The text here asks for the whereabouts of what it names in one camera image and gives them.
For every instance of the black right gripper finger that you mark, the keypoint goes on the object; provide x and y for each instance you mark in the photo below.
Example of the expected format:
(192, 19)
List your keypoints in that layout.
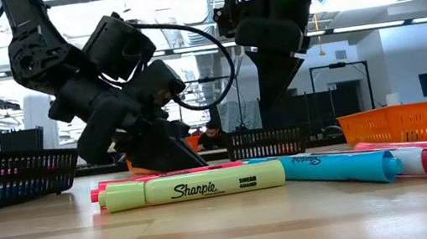
(275, 76)

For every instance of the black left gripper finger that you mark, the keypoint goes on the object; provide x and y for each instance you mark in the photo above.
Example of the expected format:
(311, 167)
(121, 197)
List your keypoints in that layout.
(181, 128)
(159, 153)

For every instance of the orange plastic basket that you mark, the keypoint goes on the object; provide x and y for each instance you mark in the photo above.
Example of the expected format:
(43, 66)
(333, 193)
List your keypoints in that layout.
(400, 123)
(193, 143)

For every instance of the pink Sharpie highlighter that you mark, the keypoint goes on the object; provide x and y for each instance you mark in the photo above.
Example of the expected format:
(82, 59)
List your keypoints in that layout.
(403, 143)
(204, 168)

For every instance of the yellow-green Sharpie highlighter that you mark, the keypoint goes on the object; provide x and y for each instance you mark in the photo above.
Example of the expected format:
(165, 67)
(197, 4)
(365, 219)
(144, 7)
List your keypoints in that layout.
(214, 183)

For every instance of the black plastic basket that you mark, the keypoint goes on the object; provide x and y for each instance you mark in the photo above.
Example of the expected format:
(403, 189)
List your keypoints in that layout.
(268, 142)
(14, 179)

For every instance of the blue Sharpie highlighter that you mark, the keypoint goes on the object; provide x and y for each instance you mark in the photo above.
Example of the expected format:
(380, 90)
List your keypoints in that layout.
(331, 167)

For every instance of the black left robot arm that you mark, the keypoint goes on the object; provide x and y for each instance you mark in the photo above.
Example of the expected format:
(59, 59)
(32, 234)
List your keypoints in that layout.
(31, 36)

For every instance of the person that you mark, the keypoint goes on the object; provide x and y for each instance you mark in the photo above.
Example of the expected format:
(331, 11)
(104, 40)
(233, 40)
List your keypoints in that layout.
(211, 137)

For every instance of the black partition panel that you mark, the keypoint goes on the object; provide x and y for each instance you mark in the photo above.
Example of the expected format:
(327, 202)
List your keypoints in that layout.
(338, 101)

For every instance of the black cabinet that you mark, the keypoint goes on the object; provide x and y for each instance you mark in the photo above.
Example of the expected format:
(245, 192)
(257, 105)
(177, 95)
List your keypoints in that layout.
(22, 141)

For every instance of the long ceiling light strip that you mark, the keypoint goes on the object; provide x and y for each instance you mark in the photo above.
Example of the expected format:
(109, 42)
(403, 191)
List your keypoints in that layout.
(369, 26)

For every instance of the white roll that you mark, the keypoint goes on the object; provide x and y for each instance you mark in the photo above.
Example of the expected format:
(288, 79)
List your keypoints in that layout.
(392, 99)

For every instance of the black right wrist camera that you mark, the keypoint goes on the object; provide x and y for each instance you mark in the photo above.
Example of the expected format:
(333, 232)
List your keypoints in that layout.
(226, 22)

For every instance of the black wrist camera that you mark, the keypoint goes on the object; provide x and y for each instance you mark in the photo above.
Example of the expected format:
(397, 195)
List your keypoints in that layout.
(226, 22)
(117, 45)

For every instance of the black frame stand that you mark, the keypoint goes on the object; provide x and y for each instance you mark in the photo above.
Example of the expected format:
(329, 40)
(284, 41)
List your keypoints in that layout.
(207, 79)
(337, 65)

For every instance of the white wall vent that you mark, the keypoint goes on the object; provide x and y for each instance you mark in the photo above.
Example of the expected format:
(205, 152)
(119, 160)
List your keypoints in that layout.
(340, 54)

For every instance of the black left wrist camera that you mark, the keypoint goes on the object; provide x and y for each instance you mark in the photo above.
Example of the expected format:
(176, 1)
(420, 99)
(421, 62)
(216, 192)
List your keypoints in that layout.
(117, 45)

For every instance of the silver ventilation duct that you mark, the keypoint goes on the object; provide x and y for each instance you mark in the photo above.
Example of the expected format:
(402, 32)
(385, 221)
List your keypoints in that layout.
(183, 1)

